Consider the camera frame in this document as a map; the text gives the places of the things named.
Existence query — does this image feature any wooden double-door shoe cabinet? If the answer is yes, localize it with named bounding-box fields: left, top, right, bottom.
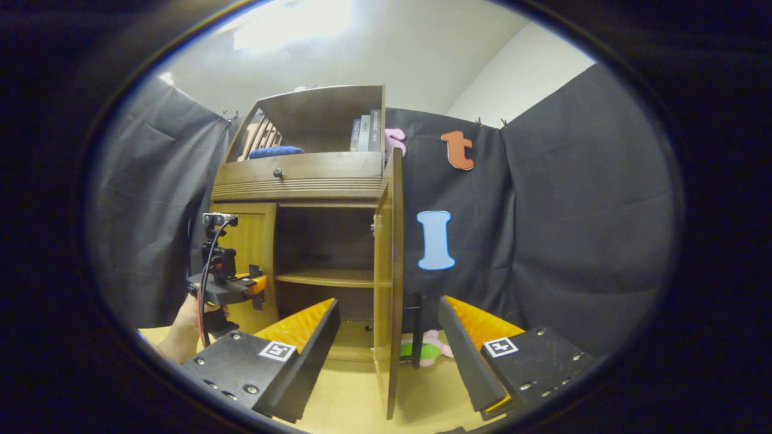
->
left=208, top=84, right=405, bottom=363

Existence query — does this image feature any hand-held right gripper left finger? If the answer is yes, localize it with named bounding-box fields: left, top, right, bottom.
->
left=181, top=297, right=341, bottom=424

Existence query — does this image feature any wooden cabinet drawer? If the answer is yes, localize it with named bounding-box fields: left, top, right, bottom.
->
left=211, top=151, right=385, bottom=201

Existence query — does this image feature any blue folded towel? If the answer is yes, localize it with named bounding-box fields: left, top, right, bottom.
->
left=248, top=145, right=305, bottom=160

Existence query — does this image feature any wooden inner cabinet shelf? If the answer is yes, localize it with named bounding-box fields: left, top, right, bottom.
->
left=276, top=268, right=376, bottom=288

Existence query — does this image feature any wooden cabinet door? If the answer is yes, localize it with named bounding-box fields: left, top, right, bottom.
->
left=211, top=202, right=279, bottom=335
left=371, top=148, right=405, bottom=421

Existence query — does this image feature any pink and green plush toy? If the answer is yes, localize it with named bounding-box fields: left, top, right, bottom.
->
left=399, top=330, right=454, bottom=368

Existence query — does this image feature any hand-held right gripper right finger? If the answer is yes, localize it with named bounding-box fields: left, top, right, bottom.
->
left=437, top=295, right=598, bottom=421

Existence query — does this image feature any black door handle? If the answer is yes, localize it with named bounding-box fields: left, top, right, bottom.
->
left=401, top=294, right=424, bottom=370

